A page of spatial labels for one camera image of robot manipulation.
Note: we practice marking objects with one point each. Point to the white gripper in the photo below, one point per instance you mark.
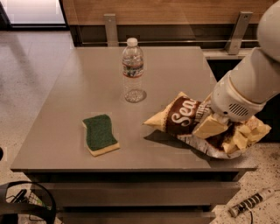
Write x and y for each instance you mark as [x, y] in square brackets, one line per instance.
[230, 101]

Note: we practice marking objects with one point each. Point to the brown chip bag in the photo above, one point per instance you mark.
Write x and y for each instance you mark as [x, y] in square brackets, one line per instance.
[183, 114]

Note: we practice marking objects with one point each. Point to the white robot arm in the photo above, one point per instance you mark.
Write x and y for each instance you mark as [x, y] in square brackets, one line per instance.
[244, 90]

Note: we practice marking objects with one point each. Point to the white power strip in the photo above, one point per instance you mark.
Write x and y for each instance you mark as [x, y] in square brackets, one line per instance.
[251, 202]

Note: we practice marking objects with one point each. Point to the clear plastic water bottle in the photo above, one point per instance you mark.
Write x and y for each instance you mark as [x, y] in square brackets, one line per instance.
[133, 71]

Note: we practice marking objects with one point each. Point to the green yellow sponge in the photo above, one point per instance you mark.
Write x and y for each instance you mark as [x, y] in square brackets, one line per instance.
[99, 136]

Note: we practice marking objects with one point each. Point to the grey table with drawers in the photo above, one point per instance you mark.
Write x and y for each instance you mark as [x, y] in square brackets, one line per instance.
[152, 178]

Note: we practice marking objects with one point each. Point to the right metal bracket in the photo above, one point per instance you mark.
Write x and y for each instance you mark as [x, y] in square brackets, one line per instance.
[234, 43]

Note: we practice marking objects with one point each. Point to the metal bracket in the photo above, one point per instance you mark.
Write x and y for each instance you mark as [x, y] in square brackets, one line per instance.
[234, 43]
[111, 29]

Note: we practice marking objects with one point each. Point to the left metal bracket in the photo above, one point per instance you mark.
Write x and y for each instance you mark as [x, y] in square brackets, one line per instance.
[111, 29]

